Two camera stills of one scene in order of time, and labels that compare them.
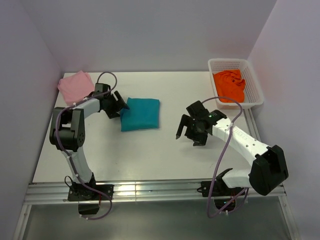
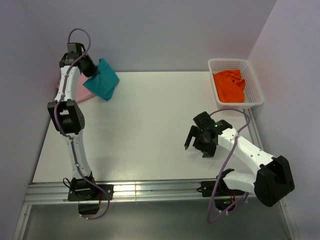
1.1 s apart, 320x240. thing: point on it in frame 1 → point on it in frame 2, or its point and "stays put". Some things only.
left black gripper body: x=112 y=106 → x=90 y=68
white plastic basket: x=234 y=78 stays put
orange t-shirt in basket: x=229 y=84 stays put
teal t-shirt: x=143 y=114 → x=104 y=84
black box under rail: x=88 y=208 stays put
